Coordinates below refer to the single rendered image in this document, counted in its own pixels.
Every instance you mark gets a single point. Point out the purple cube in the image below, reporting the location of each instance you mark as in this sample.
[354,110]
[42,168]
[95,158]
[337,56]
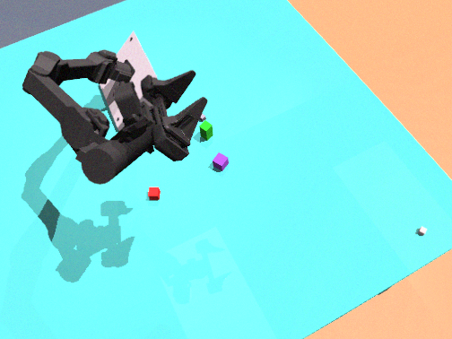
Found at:
[220,161]

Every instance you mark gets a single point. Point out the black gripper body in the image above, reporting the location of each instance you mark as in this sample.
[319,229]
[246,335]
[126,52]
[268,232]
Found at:
[154,133]

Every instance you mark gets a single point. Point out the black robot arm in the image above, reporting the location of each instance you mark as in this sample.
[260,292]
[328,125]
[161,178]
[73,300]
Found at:
[85,129]

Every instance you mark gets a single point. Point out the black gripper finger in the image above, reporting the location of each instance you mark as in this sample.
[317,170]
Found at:
[183,124]
[174,87]

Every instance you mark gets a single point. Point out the green block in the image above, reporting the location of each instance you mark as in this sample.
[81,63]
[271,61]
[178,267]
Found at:
[206,128]
[206,137]

